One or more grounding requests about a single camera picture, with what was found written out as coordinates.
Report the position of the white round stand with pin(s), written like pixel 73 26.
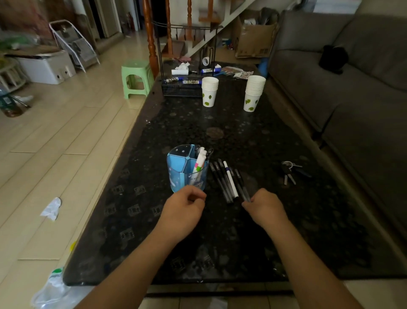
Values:
pixel 11 76

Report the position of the black scissors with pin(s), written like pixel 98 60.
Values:
pixel 206 152

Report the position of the stack of white paper cups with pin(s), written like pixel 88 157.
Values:
pixel 253 94
pixel 210 90

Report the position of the grey sofa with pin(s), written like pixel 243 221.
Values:
pixel 349 105

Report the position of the blue pen holder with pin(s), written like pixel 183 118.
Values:
pixel 183 172

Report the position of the crumpled white paper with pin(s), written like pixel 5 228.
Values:
pixel 51 208

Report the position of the bunch of keys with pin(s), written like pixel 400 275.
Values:
pixel 287 170

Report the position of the person's right fingers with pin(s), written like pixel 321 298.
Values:
pixel 252 201

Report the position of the person's right hand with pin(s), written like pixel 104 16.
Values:
pixel 267 210

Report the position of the person's left hand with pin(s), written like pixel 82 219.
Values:
pixel 178 216

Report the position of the white marker with pink band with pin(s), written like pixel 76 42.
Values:
pixel 199 162

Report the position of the clear plastic bag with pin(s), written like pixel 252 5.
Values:
pixel 54 291

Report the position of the white pen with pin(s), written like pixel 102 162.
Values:
pixel 230 178

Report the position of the wooden stair post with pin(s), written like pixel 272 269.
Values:
pixel 150 38

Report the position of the crumpled white tissue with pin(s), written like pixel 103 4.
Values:
pixel 181 68

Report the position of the person's right forearm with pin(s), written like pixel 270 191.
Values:
pixel 308 270

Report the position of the person's left fingers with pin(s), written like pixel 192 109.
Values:
pixel 195 195

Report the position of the green plastic stool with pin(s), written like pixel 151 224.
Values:
pixel 136 71

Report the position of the white folding step ladder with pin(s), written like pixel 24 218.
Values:
pixel 76 44

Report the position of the black bag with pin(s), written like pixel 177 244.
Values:
pixel 333 59

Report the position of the white appliance box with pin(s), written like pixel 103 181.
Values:
pixel 47 68

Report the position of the plastic bottle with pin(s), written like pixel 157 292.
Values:
pixel 11 106

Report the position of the black pen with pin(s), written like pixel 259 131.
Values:
pixel 237 183
pixel 242 183
pixel 224 172
pixel 219 183
pixel 223 180

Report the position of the cardboard box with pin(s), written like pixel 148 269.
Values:
pixel 254 39

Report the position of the white tape roll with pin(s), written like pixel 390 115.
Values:
pixel 205 61

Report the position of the person's left forearm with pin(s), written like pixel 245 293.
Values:
pixel 127 273

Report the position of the patterned packet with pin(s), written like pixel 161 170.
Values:
pixel 243 75

